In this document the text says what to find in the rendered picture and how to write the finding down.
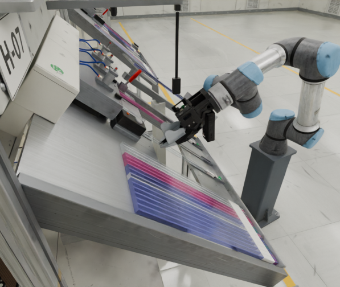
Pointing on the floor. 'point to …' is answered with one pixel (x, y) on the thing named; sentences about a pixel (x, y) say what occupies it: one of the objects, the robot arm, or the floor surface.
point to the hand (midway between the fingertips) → (164, 144)
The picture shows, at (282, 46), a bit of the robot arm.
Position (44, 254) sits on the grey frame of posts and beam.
